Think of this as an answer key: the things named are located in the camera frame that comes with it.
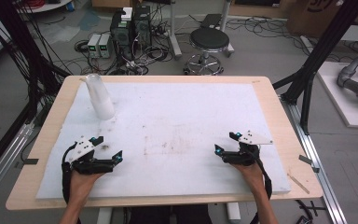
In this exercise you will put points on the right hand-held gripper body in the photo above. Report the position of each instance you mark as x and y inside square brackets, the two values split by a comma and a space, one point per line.
[241, 157]

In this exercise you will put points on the person's left hand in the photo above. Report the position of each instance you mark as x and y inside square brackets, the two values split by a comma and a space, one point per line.
[82, 183]

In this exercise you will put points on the person's right hand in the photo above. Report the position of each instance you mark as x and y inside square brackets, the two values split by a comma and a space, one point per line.
[252, 177]

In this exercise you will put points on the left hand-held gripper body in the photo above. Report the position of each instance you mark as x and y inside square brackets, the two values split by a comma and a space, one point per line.
[85, 166]

